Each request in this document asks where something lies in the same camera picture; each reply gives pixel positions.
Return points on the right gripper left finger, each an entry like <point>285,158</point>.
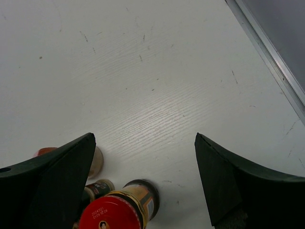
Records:
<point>45,192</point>

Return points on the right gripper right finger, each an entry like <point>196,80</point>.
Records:
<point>241,194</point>

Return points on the small black cap jar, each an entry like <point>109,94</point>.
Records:
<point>96,190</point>

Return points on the pink cap white bottle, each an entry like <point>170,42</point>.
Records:
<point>96,165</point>

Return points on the right red lid sauce jar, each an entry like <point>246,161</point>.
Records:
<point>131,207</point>

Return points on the aluminium table edge rail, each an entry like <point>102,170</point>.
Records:
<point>277,30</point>

